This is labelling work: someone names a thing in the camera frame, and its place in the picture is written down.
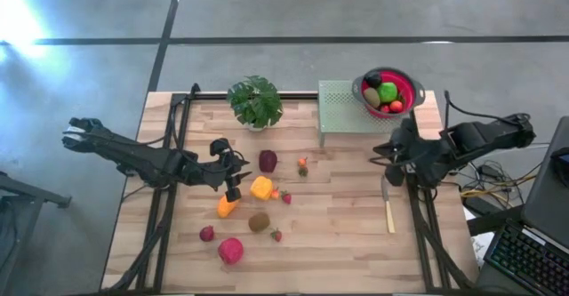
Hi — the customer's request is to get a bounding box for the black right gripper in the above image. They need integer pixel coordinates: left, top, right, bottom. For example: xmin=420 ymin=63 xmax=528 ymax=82
xmin=372 ymin=129 xmax=445 ymax=188

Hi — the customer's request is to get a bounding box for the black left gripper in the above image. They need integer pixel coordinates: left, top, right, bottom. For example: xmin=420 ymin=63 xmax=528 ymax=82
xmin=194 ymin=151 xmax=253 ymax=204

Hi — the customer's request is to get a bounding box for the yellow bell pepper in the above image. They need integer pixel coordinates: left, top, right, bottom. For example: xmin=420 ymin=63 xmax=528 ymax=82
xmin=249 ymin=175 xmax=274 ymax=201

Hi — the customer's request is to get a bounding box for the orange carrot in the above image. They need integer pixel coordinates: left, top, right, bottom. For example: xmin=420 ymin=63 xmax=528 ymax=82
xmin=216 ymin=196 xmax=242 ymax=220

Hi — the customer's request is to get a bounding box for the dark red apple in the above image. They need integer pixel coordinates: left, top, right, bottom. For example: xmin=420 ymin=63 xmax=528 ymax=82
xmin=258 ymin=149 xmax=278 ymax=173

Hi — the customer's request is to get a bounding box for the brown kiwi fruit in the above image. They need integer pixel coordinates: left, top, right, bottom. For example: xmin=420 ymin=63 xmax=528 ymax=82
xmin=247 ymin=212 xmax=271 ymax=233
xmin=362 ymin=86 xmax=382 ymax=109

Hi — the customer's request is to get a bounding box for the green apple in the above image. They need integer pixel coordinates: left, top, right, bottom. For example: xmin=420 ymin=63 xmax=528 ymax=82
xmin=376 ymin=81 xmax=399 ymax=105

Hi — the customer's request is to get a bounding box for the red and grey colander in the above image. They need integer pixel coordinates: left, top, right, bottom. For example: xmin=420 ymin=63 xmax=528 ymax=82
xmin=350 ymin=67 xmax=426 ymax=120

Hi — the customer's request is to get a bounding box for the dark avocado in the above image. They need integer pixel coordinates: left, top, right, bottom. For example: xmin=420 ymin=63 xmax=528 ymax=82
xmin=365 ymin=70 xmax=383 ymax=89

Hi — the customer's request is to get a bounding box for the large red fruit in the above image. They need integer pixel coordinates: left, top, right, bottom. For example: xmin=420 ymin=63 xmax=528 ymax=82
xmin=217 ymin=236 xmax=244 ymax=266

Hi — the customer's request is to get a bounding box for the green perforated metal shelf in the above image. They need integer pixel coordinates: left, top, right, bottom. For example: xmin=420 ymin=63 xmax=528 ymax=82
xmin=317 ymin=80 xmax=413 ymax=148

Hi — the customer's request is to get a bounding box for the potted green plant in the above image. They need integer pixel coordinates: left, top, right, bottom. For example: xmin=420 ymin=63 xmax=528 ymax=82
xmin=226 ymin=75 xmax=285 ymax=132

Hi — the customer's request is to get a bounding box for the black power brick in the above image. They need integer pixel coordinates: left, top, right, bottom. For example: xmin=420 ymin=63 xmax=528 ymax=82
xmin=462 ymin=196 xmax=494 ymax=217

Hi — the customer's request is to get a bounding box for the black side desk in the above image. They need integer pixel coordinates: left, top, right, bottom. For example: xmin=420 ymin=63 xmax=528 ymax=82
xmin=466 ymin=204 xmax=534 ymax=237

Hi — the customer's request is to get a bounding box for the white paper sheet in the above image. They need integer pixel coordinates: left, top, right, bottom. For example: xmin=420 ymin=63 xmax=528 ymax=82
xmin=461 ymin=206 xmax=495 ymax=268

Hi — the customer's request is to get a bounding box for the laptop with backlit keyboard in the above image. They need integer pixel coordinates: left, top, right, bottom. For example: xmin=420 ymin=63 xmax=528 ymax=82
xmin=475 ymin=116 xmax=569 ymax=296

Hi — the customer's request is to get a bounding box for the dark grey metal bench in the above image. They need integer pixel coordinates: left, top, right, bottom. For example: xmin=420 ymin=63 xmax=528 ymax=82
xmin=0 ymin=171 xmax=72 ymax=296

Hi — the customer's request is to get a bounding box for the knife with cream handle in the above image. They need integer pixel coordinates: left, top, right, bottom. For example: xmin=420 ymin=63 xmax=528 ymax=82
xmin=380 ymin=174 xmax=396 ymax=235

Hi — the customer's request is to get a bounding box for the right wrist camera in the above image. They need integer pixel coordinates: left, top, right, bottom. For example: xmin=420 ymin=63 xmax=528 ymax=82
xmin=399 ymin=116 xmax=421 ymax=145

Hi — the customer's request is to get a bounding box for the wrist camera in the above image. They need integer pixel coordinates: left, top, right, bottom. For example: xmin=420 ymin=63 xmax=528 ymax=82
xmin=208 ymin=137 xmax=233 ymax=157
xmin=399 ymin=116 xmax=421 ymax=145

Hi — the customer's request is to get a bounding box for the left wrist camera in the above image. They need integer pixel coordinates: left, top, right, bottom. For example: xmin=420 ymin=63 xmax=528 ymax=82
xmin=208 ymin=137 xmax=233 ymax=157

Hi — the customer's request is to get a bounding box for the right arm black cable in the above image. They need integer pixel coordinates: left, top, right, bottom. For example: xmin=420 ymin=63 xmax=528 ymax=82
xmin=368 ymin=90 xmax=533 ymax=169

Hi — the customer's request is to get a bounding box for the black floor cable bundle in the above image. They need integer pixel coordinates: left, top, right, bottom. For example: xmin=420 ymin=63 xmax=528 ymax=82
xmin=446 ymin=142 xmax=552 ymax=199

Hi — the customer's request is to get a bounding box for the black aluminium table frame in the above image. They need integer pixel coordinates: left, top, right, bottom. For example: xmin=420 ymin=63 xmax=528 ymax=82
xmin=100 ymin=82 xmax=479 ymax=296

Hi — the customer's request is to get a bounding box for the yellow cable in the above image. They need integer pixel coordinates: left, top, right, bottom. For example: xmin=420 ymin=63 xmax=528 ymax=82
xmin=460 ymin=173 xmax=540 ymax=199

